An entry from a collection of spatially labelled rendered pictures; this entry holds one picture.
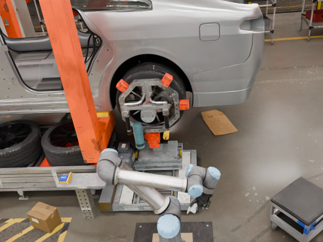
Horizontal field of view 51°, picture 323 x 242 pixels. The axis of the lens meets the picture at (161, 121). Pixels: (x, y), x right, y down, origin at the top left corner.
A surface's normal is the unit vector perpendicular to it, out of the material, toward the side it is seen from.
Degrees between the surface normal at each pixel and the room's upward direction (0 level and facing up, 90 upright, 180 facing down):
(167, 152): 0
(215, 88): 90
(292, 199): 0
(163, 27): 90
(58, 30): 90
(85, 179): 0
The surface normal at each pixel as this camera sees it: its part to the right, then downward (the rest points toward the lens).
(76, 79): -0.07, 0.54
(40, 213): -0.10, -0.84
